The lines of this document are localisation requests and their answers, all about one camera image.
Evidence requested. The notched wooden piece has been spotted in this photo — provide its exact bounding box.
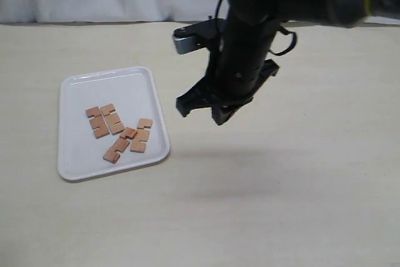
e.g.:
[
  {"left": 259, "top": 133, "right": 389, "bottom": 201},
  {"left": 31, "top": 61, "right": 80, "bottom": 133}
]
[
  {"left": 130, "top": 118, "right": 153, "bottom": 153},
  {"left": 102, "top": 127, "right": 138, "bottom": 164},
  {"left": 86, "top": 106, "right": 109, "bottom": 139},
  {"left": 100, "top": 103, "right": 125, "bottom": 135}
]

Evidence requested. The black cable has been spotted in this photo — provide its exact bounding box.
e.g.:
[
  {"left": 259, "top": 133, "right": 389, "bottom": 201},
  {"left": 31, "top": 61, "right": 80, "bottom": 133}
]
[{"left": 207, "top": 0, "right": 298, "bottom": 57}]

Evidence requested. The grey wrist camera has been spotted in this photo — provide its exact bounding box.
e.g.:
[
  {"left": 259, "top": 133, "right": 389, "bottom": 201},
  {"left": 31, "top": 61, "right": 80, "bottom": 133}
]
[{"left": 172, "top": 18, "right": 226, "bottom": 54}]

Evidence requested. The white plastic tray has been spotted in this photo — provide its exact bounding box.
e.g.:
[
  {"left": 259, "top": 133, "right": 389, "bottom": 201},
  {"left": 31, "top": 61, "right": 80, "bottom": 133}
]
[{"left": 57, "top": 66, "right": 170, "bottom": 181}]

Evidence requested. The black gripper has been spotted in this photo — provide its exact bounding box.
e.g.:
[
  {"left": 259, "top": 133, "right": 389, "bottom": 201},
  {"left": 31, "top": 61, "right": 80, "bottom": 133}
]
[{"left": 176, "top": 19, "right": 280, "bottom": 126}]

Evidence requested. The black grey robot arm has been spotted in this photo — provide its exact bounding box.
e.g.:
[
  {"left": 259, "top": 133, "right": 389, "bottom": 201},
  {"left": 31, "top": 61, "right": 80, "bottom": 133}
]
[{"left": 172, "top": 0, "right": 399, "bottom": 125}]

